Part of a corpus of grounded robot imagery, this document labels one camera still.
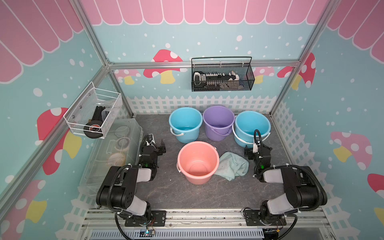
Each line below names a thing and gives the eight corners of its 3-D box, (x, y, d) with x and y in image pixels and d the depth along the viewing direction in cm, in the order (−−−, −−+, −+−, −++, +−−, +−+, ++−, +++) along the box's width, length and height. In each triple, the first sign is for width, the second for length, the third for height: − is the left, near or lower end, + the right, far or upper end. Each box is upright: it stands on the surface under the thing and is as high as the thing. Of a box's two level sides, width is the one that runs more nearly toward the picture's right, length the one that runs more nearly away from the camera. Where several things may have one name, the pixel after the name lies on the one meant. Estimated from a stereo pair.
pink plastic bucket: (179, 189, 85) (175, 177, 71) (181, 156, 99) (179, 141, 84) (217, 189, 85) (221, 177, 71) (214, 156, 99) (217, 141, 84)
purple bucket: (203, 144, 104) (204, 128, 90) (202, 122, 117) (203, 105, 103) (232, 144, 104) (237, 128, 90) (228, 122, 117) (232, 105, 103)
